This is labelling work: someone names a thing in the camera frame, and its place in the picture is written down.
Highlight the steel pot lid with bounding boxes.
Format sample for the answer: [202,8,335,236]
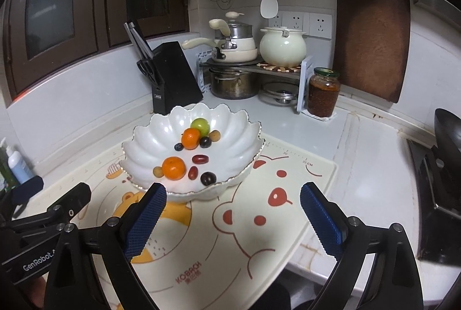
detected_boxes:
[260,80,300,105]

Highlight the white scalloped bowl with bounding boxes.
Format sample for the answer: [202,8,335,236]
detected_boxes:
[120,102,266,203]

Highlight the black knife block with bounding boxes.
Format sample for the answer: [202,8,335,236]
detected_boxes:
[152,41,204,115]

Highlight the cream saucepan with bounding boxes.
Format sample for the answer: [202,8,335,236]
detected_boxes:
[209,19,257,51]

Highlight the orange mandarin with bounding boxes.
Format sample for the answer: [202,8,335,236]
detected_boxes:
[162,156,186,181]
[181,128,201,150]

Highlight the steel steamer pot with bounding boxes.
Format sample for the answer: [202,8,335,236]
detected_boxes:
[215,11,253,40]

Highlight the cream frying pan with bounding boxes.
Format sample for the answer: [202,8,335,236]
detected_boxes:
[181,38,259,63]

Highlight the black kitchen scissors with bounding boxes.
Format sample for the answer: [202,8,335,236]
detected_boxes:
[136,58,160,85]

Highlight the steel handled knife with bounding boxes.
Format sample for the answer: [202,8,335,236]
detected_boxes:
[124,22,148,60]
[130,21,155,58]

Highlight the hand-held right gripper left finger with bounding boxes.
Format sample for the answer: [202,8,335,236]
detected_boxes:
[44,182,167,310]

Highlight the green plum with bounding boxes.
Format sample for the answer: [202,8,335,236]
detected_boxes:
[191,118,210,136]

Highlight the dark wooden cabinet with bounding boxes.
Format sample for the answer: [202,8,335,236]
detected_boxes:
[0,0,191,102]

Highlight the steel stockpot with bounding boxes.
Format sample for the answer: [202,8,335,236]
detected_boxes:
[209,67,259,100]

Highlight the glass jar of sauce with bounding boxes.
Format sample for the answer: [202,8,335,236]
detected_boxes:
[307,67,341,118]

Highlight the black wok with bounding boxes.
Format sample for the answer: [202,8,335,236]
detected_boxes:
[434,108,461,167]

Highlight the printed cream silicone mat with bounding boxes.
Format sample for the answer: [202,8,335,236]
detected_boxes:
[34,135,338,310]

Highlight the metal shelf rack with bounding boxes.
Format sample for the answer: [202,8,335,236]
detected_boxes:
[196,50,318,114]

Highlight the white blue pump bottle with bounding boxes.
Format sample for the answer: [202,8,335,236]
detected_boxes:
[5,142,35,184]

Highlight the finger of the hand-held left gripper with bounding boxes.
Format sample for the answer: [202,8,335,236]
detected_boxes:
[0,182,92,242]
[0,176,44,220]

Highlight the white ceramic pot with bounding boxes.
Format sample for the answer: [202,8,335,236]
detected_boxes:
[259,27,307,67]

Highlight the woven pot trivet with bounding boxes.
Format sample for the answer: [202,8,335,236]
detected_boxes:
[256,61,302,74]

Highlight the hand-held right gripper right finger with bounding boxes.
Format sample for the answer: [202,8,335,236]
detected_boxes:
[300,182,424,310]

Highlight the brown wooden cutting board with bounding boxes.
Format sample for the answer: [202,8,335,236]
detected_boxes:
[330,0,411,104]

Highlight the green dish soap bottle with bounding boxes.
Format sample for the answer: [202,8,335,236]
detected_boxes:
[0,146,18,190]

